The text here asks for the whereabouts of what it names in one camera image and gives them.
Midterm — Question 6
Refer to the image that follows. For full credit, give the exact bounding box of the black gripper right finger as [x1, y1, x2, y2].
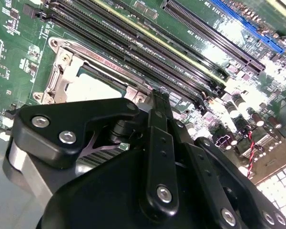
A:
[160, 89, 286, 229]

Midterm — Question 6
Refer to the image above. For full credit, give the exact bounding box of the silver green CPU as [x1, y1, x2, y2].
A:
[69, 71, 129, 103]

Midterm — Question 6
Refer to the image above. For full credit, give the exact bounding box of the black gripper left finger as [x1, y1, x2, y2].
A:
[2, 88, 180, 220]

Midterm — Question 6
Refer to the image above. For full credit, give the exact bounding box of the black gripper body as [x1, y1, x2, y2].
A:
[37, 147, 220, 229]

